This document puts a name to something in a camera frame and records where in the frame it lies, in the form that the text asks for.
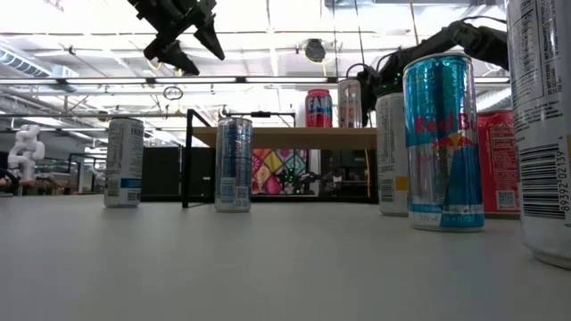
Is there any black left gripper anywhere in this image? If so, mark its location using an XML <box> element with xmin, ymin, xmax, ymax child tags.
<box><xmin>128</xmin><ymin>0</ymin><xmax>227</xmax><ymax>77</ymax></box>

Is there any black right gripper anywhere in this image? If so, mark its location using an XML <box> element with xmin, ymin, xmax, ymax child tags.
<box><xmin>355</xmin><ymin>63</ymin><xmax>380</xmax><ymax>128</ymax></box>

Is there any silver red blue can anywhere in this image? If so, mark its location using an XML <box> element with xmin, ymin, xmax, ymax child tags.
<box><xmin>337</xmin><ymin>78</ymin><xmax>363</xmax><ymax>129</ymax></box>

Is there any red Fanta strawberry can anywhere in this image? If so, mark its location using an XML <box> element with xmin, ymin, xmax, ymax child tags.
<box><xmin>304</xmin><ymin>88</ymin><xmax>334</xmax><ymax>129</ymax></box>
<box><xmin>476</xmin><ymin>110</ymin><xmax>522</xmax><ymax>219</ymax></box>

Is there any white can yellow patch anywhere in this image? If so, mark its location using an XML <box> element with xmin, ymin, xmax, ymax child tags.
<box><xmin>505</xmin><ymin>0</ymin><xmax>571</xmax><ymax>272</ymax></box>
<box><xmin>376</xmin><ymin>91</ymin><xmax>410</xmax><ymax>218</ymax></box>

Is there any long ceiling light strip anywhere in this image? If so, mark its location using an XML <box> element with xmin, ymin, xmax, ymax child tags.
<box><xmin>0</xmin><ymin>75</ymin><xmax>512</xmax><ymax>86</ymax></box>

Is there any black cabinet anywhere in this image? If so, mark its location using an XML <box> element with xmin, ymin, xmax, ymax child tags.
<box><xmin>319</xmin><ymin>149</ymin><xmax>377</xmax><ymax>198</ymax></box>

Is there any Red Bull sugarfree can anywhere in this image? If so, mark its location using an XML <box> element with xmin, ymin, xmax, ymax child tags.
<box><xmin>402</xmin><ymin>52</ymin><xmax>486</xmax><ymax>233</ymax></box>

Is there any silver blue slim can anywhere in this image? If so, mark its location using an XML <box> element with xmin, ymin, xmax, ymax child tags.
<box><xmin>214</xmin><ymin>116</ymin><xmax>253</xmax><ymax>213</ymax></box>

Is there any black partition panel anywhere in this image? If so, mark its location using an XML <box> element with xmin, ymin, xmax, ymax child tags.
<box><xmin>141</xmin><ymin>146</ymin><xmax>215</xmax><ymax>200</ymax></box>

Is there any colourful patterned panel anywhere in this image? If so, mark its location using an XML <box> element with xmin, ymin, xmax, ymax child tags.
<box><xmin>252</xmin><ymin>148</ymin><xmax>310</xmax><ymax>196</ymax></box>

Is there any white slim can black top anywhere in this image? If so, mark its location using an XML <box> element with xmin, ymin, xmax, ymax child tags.
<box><xmin>103</xmin><ymin>116</ymin><xmax>145</xmax><ymax>209</ymax></box>

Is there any black hanging ring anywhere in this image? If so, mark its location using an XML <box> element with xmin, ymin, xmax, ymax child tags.
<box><xmin>162</xmin><ymin>85</ymin><xmax>185</xmax><ymax>102</ymax></box>

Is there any black ceiling cord reel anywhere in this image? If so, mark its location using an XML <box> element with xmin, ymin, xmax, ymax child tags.
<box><xmin>304</xmin><ymin>37</ymin><xmax>327</xmax><ymax>63</ymax></box>

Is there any wooden shelf black frame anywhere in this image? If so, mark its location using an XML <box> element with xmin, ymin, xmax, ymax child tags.
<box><xmin>180</xmin><ymin>108</ymin><xmax>378</xmax><ymax>210</ymax></box>

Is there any ceiling air duct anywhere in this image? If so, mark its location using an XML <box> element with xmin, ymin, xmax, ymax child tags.
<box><xmin>0</xmin><ymin>46</ymin><xmax>79</xmax><ymax>81</ymax></box>

